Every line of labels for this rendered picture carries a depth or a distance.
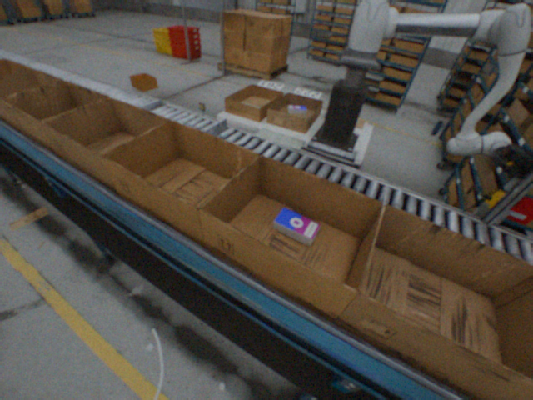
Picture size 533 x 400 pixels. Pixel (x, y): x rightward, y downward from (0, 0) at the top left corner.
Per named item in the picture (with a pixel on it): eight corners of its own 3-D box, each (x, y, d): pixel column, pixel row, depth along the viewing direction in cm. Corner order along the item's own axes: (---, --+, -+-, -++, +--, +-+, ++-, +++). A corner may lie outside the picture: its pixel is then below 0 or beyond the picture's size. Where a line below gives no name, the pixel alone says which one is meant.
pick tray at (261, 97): (282, 105, 180) (284, 92, 173) (259, 122, 154) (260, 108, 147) (251, 96, 188) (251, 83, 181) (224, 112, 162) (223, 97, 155)
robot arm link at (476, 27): (355, 7, 111) (357, 7, 126) (351, 43, 122) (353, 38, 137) (535, 8, 88) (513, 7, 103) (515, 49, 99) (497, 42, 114)
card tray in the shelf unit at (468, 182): (460, 169, 211) (467, 161, 205) (495, 181, 202) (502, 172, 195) (465, 192, 185) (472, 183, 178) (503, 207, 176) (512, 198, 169)
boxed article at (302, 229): (282, 214, 78) (283, 207, 75) (318, 232, 74) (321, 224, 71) (272, 228, 73) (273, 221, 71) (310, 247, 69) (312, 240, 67)
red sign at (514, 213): (525, 224, 98) (549, 205, 89) (525, 225, 97) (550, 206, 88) (489, 210, 103) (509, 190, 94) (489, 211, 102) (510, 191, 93)
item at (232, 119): (373, 127, 171) (375, 123, 169) (361, 165, 132) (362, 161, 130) (256, 95, 199) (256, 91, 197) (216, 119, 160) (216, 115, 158)
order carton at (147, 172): (258, 192, 85) (261, 153, 74) (205, 249, 66) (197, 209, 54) (180, 157, 98) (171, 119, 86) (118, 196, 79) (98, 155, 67)
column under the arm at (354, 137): (322, 124, 160) (335, 74, 137) (359, 135, 153) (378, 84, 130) (311, 140, 143) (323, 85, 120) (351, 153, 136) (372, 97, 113)
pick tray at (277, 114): (321, 113, 173) (324, 100, 167) (306, 134, 148) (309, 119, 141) (286, 104, 181) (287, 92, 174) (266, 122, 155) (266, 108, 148)
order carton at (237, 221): (362, 240, 73) (386, 202, 61) (333, 324, 54) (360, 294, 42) (257, 192, 85) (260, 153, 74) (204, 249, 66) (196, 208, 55)
